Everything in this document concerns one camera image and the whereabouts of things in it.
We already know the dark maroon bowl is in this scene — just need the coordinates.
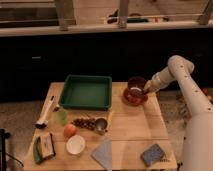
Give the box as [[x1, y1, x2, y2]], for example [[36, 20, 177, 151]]
[[127, 76, 146, 98]]

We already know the orange bowl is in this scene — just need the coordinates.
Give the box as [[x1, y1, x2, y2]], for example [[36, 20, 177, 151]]
[[122, 88, 148, 106]]

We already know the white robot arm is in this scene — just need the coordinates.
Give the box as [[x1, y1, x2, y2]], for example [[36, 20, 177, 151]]
[[144, 55, 213, 171]]

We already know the green plastic tray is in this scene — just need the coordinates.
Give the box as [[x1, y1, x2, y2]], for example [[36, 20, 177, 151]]
[[59, 75, 112, 111]]

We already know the blue sponge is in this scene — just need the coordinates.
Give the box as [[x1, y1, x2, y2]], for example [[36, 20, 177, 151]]
[[140, 144, 165, 167]]

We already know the bunch of dark grapes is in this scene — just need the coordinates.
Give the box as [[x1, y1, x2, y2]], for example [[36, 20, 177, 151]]
[[73, 118, 95, 130]]

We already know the grey folded cloth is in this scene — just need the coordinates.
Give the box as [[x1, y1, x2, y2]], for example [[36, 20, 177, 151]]
[[91, 138, 112, 171]]

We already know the orange fruit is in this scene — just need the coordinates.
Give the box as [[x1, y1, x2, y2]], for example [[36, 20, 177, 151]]
[[64, 124, 77, 138]]

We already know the green plastic cup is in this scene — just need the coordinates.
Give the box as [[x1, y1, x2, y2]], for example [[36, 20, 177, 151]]
[[54, 109, 67, 126]]

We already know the small white bowl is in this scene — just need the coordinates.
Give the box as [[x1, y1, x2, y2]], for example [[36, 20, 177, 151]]
[[66, 135, 86, 155]]

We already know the beige scrub sponge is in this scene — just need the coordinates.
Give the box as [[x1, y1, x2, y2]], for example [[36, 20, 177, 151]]
[[41, 133, 56, 159]]

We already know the green cucumber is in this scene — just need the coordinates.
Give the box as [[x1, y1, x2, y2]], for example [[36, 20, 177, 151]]
[[33, 137, 43, 164]]

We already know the black stand with cable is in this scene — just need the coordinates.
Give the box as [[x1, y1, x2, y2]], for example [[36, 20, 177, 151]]
[[0, 129, 24, 171]]

